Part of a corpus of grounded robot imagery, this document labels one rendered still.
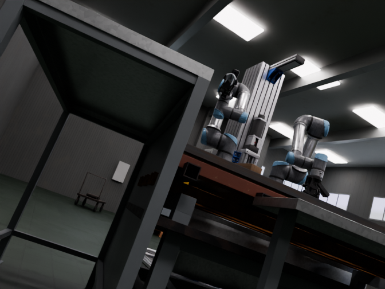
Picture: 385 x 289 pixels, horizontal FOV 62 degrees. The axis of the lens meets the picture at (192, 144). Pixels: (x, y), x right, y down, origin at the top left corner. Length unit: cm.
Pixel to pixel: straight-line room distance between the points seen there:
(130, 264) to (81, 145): 1053
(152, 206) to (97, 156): 1054
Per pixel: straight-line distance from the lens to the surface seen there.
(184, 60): 101
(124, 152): 1160
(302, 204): 92
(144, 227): 91
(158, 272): 113
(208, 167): 114
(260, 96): 274
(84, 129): 1144
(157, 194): 91
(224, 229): 201
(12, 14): 105
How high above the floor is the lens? 59
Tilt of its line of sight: 13 degrees up
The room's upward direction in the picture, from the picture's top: 20 degrees clockwise
